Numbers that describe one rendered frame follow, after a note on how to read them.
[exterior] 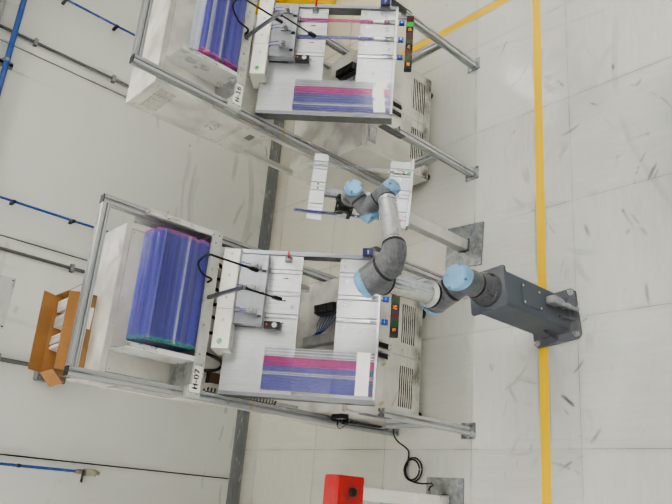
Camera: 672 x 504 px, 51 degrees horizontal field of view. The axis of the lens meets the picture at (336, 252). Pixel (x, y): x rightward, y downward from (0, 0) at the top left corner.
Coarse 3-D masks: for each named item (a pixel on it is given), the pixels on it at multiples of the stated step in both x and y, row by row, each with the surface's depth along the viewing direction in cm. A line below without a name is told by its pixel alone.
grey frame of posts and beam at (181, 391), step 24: (144, 216) 312; (216, 240) 331; (216, 264) 329; (408, 264) 351; (120, 384) 288; (168, 384) 303; (264, 408) 334; (288, 408) 344; (384, 408) 318; (384, 432) 385; (456, 432) 352
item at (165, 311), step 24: (144, 240) 315; (168, 240) 311; (192, 240) 319; (144, 264) 308; (168, 264) 308; (192, 264) 317; (144, 288) 301; (168, 288) 306; (192, 288) 314; (144, 312) 297; (168, 312) 303; (192, 312) 311; (144, 336) 294; (168, 336) 301; (192, 336) 309
